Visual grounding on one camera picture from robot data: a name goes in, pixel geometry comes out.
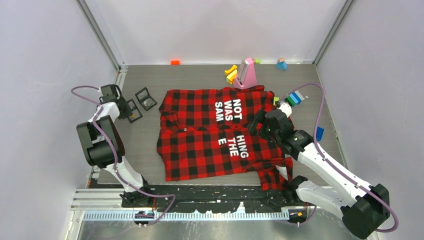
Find black display box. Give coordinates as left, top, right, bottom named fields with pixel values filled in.
left=127, top=99, right=143, bottom=124
left=135, top=87, right=157, bottom=111

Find red black plaid shirt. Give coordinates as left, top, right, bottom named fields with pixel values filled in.
left=157, top=85, right=293, bottom=191

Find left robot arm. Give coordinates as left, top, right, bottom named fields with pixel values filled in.
left=76, top=84, right=154, bottom=207

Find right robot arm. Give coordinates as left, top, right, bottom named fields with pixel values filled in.
left=247, top=109, right=391, bottom=240

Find stacked colourful bricks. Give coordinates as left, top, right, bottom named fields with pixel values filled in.
left=284, top=90, right=305, bottom=107

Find blue lego brick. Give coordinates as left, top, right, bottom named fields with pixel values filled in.
left=315, top=126, right=325, bottom=142

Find pink metronome box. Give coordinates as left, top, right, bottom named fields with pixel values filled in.
left=232, top=57, right=257, bottom=90

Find yellow toy blocks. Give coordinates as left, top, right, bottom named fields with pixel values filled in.
left=224, top=65, right=238, bottom=85

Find blue wooden block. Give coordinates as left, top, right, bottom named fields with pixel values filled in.
left=275, top=58, right=288, bottom=71

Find orange block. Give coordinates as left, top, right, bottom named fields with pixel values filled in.
left=170, top=59, right=181, bottom=65

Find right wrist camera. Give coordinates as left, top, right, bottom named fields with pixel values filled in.
left=278, top=102, right=293, bottom=118

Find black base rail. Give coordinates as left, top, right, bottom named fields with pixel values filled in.
left=119, top=184, right=313, bottom=214

